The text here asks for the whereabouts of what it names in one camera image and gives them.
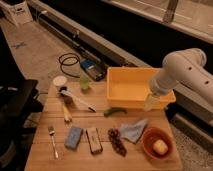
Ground blue sponge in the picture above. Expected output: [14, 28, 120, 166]
[64, 126, 83, 150]

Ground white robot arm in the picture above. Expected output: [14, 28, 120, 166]
[144, 48, 213, 111]

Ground white paper cup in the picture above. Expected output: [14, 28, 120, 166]
[52, 76, 67, 90]

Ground yellow plastic bin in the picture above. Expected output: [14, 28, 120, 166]
[106, 66, 177, 110]

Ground orange bowl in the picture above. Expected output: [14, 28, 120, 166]
[141, 127, 173, 160]

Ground grey blue cloth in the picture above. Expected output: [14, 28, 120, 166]
[119, 119, 148, 143]

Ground green chili pepper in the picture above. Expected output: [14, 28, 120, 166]
[104, 107, 127, 117]

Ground yellow lemon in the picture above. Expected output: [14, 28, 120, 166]
[153, 140, 168, 155]

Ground purple grape bunch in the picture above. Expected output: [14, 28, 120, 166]
[108, 129, 127, 157]

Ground brown whiteboard eraser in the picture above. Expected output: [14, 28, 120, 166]
[86, 127, 103, 155]

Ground silver fork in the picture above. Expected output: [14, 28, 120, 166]
[48, 126, 59, 159]

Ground black chair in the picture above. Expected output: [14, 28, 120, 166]
[0, 80, 43, 171]

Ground white cardboard box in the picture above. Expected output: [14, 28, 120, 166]
[0, 0, 33, 26]

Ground black coiled cable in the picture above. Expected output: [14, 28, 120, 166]
[58, 52, 82, 79]

